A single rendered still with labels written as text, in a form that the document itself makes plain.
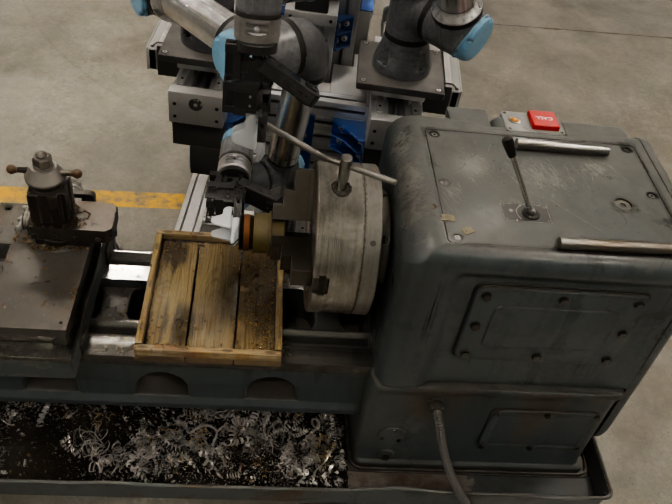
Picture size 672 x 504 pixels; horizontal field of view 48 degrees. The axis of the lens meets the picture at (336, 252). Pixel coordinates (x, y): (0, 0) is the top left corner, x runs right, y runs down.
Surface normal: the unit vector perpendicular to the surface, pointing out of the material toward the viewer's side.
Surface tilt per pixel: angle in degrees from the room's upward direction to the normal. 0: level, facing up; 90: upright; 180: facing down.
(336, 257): 61
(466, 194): 0
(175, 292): 0
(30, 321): 0
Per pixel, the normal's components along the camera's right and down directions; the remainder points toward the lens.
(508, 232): 0.12, -0.72
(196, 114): -0.06, 0.69
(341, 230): 0.11, -0.06
